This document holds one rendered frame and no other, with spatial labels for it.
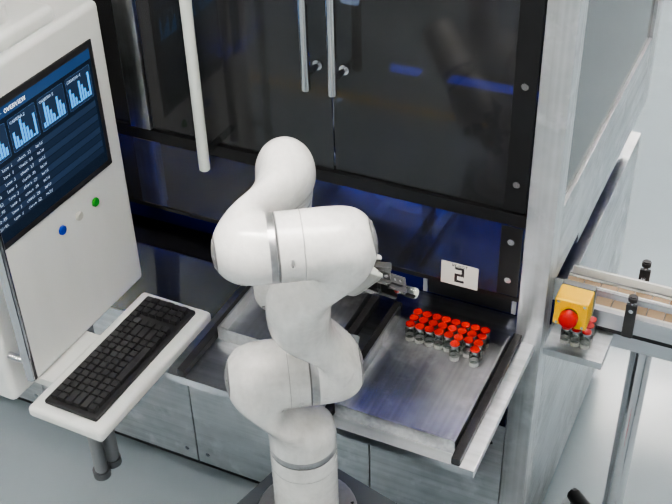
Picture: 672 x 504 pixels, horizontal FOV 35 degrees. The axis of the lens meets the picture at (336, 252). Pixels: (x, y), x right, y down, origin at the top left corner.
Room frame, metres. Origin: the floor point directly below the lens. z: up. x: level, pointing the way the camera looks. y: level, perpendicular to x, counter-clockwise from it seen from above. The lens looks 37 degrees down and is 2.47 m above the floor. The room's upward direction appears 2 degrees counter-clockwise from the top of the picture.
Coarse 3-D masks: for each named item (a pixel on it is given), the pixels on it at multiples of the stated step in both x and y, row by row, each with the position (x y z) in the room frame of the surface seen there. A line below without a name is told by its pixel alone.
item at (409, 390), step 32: (384, 352) 1.76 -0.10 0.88; (416, 352) 1.76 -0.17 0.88; (384, 384) 1.66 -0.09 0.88; (416, 384) 1.66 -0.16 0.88; (448, 384) 1.65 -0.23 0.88; (480, 384) 1.65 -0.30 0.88; (352, 416) 1.56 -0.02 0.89; (384, 416) 1.57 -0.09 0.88; (416, 416) 1.56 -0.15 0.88; (448, 416) 1.56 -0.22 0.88; (448, 448) 1.46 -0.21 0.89
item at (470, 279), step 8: (448, 264) 1.86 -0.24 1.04; (456, 264) 1.85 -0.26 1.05; (448, 272) 1.86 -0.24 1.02; (456, 272) 1.85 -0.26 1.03; (464, 272) 1.84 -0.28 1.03; (472, 272) 1.84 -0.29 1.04; (448, 280) 1.86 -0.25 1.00; (464, 280) 1.84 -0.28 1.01; (472, 280) 1.84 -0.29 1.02; (472, 288) 1.84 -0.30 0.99
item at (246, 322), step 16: (240, 304) 1.91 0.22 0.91; (256, 304) 1.94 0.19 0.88; (336, 304) 1.93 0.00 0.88; (352, 304) 1.93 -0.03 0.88; (224, 320) 1.85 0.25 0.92; (240, 320) 1.88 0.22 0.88; (256, 320) 1.88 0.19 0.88; (336, 320) 1.87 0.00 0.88; (352, 320) 1.85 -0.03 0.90; (224, 336) 1.82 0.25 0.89; (240, 336) 1.80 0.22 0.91; (256, 336) 1.83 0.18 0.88
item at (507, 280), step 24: (528, 0) 1.81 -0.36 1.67; (528, 24) 1.81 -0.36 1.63; (528, 48) 1.81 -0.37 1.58; (528, 72) 1.80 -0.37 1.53; (528, 96) 1.80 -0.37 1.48; (528, 120) 1.80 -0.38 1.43; (528, 144) 1.80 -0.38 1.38; (528, 168) 1.80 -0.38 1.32; (504, 240) 1.81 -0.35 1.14; (504, 264) 1.81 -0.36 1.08; (504, 288) 1.81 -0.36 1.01
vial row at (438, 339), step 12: (408, 324) 1.80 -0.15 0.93; (420, 324) 1.80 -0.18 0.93; (408, 336) 1.79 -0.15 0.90; (420, 336) 1.78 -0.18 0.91; (432, 336) 1.77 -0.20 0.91; (444, 336) 1.76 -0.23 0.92; (456, 336) 1.75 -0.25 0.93; (444, 348) 1.76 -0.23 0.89; (468, 348) 1.73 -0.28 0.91; (480, 348) 1.73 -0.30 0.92; (480, 360) 1.72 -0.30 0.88
